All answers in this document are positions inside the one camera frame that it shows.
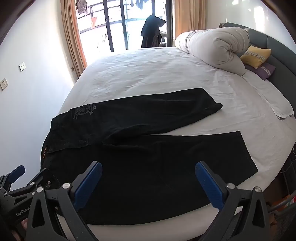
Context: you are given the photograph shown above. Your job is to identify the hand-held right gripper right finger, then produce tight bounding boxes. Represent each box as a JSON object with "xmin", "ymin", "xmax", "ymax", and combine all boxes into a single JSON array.
[{"xmin": 195, "ymin": 161, "xmax": 277, "ymax": 241}]

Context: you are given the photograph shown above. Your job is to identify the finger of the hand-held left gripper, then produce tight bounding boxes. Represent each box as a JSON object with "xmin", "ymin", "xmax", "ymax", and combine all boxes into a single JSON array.
[
  {"xmin": 0, "ymin": 164, "xmax": 26, "ymax": 191},
  {"xmin": 4, "ymin": 168, "xmax": 48, "ymax": 198}
]

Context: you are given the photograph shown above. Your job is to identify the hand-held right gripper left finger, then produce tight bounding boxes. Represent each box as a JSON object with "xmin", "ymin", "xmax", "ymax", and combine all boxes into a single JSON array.
[{"xmin": 26, "ymin": 161, "xmax": 103, "ymax": 241}]

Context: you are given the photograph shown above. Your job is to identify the black pants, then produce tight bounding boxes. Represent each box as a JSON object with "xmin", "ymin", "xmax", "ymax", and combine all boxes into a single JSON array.
[{"xmin": 40, "ymin": 88, "xmax": 258, "ymax": 226}]

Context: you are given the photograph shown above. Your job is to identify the grey mesh chair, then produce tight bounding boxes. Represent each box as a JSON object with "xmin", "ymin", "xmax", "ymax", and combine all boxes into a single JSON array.
[{"xmin": 266, "ymin": 192, "xmax": 296, "ymax": 241}]

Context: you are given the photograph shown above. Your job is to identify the white folded cloth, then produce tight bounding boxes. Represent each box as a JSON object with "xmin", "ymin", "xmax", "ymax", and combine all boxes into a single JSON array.
[{"xmin": 245, "ymin": 74, "xmax": 294, "ymax": 120}]

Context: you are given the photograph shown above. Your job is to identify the purple pillow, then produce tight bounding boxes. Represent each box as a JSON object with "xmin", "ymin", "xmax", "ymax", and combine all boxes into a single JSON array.
[{"xmin": 245, "ymin": 62, "xmax": 276, "ymax": 81}]

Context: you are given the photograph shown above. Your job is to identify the bed with white sheet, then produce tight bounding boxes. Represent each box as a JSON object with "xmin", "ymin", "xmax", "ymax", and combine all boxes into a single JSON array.
[{"xmin": 41, "ymin": 46, "xmax": 294, "ymax": 241}]

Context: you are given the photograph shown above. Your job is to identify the yellow patterned pillow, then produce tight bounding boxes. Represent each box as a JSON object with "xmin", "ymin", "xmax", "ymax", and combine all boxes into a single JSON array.
[{"xmin": 240, "ymin": 45, "xmax": 271, "ymax": 69}]

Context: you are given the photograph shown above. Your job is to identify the rolled white duvet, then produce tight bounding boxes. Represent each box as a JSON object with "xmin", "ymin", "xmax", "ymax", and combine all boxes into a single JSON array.
[{"xmin": 174, "ymin": 26, "xmax": 251, "ymax": 76}]

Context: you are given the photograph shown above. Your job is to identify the orange curtain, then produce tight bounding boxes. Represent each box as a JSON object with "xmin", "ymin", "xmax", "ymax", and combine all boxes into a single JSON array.
[
  {"xmin": 174, "ymin": 0, "xmax": 206, "ymax": 40},
  {"xmin": 60, "ymin": 0, "xmax": 88, "ymax": 78}
]

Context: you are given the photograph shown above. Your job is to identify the grey padded headboard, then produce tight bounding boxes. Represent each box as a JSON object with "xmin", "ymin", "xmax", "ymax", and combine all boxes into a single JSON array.
[{"xmin": 223, "ymin": 22, "xmax": 296, "ymax": 149}]

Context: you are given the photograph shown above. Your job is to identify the balcony railing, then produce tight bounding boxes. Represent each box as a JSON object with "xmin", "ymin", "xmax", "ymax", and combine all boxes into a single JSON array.
[{"xmin": 79, "ymin": 5, "xmax": 144, "ymax": 34}]

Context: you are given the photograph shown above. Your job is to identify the black framed glass door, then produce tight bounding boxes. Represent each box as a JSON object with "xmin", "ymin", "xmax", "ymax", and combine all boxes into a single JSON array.
[{"xmin": 76, "ymin": 0, "xmax": 174, "ymax": 52}]

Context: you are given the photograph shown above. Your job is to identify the dark hanging jacket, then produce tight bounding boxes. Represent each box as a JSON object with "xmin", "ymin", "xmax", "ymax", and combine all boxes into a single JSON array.
[{"xmin": 141, "ymin": 15, "xmax": 167, "ymax": 49}]

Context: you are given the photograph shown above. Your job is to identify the hanging grey garment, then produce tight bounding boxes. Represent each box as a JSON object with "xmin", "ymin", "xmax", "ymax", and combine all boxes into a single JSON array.
[{"xmin": 77, "ymin": 0, "xmax": 88, "ymax": 14}]

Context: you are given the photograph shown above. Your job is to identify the thin bedside cable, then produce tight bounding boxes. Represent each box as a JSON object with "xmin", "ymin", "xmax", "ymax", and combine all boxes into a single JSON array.
[{"xmin": 285, "ymin": 139, "xmax": 296, "ymax": 178}]

